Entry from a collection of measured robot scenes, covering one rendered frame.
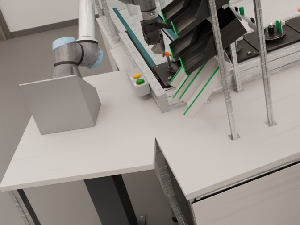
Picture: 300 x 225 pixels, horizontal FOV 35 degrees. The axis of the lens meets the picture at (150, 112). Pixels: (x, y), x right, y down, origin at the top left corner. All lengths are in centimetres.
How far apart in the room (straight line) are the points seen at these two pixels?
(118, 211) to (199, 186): 98
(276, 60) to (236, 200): 79
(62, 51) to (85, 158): 54
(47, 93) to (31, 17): 410
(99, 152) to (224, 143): 56
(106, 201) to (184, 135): 77
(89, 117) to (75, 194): 115
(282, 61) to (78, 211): 165
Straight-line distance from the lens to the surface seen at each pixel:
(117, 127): 227
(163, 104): 225
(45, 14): 628
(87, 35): 246
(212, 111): 220
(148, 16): 221
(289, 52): 242
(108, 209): 272
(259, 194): 196
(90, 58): 242
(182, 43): 206
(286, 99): 222
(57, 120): 236
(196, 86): 203
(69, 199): 334
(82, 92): 224
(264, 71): 192
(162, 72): 239
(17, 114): 461
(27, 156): 232
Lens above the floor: 208
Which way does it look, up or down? 32 degrees down
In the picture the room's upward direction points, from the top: 16 degrees counter-clockwise
